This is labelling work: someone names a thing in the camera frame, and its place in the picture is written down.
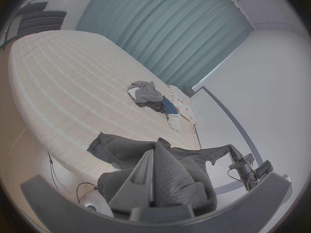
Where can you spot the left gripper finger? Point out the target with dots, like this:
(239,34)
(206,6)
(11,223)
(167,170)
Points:
(136,188)

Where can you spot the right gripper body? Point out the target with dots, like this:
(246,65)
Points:
(243,171)

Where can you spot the black T-shirt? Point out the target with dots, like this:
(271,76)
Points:
(175,173)

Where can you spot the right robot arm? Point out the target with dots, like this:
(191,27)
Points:
(263,167)

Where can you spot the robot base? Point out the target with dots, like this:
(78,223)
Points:
(94,200)

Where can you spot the pile of clothes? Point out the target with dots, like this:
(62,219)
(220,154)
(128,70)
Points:
(148,93)

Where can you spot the bed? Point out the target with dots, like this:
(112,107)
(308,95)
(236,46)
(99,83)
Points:
(73,81)

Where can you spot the white printed pillow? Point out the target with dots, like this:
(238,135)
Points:
(182,103)

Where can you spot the grey bedside table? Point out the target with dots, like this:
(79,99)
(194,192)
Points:
(187,90)

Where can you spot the blue-green curtain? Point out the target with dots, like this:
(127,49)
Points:
(170,28)

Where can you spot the black chest of drawers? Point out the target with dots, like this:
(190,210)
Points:
(41,20)

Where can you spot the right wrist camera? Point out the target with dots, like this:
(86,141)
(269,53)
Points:
(248,158)

